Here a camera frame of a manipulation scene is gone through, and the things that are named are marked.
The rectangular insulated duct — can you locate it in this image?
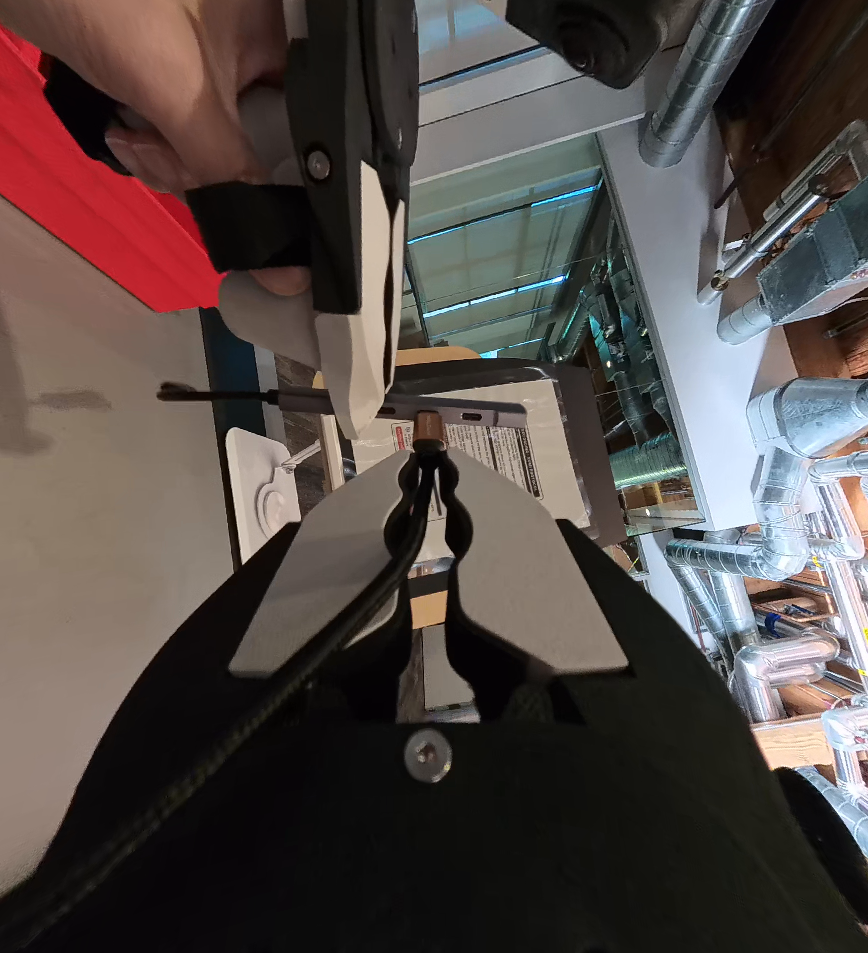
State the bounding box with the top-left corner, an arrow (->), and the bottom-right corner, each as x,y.
756,140 -> 868,329

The person's left hand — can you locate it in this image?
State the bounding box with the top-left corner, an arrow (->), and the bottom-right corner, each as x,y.
0,0 -> 313,299

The silver spiral duct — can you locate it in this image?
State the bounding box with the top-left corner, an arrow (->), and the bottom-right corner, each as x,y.
637,0 -> 779,170

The black usb-c cable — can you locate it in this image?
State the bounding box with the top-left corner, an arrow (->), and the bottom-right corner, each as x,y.
0,411 -> 450,953

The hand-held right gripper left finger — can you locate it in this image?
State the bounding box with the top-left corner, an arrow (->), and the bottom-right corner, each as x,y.
227,450 -> 414,680

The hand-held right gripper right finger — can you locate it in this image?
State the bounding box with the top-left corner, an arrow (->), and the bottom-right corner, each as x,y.
443,450 -> 630,679

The hub cable with grey plug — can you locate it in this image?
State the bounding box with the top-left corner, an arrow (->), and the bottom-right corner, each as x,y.
157,381 -> 280,409

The red panel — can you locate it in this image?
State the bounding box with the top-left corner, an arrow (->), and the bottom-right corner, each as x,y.
0,0 -> 228,315

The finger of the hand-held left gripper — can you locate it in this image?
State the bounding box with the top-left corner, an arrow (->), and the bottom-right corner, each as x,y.
317,158 -> 398,442
385,197 -> 409,396

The white square pad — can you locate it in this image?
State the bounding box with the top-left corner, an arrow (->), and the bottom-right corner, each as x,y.
224,426 -> 347,568

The clear bag with white label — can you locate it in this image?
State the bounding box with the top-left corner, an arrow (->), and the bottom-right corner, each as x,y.
350,359 -> 630,546

